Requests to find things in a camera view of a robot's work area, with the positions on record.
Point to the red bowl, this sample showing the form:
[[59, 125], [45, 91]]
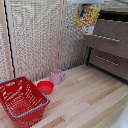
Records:
[[45, 87]]

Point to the red plastic shopping basket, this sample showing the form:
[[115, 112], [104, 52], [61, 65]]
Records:
[[20, 100]]

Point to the pink mug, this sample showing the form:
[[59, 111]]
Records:
[[56, 76]]

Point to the brown drawer cabinet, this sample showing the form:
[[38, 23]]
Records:
[[108, 43]]

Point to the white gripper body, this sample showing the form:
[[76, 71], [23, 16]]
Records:
[[86, 1]]

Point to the yellow red cereal snack box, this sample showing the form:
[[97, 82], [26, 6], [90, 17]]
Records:
[[86, 18]]

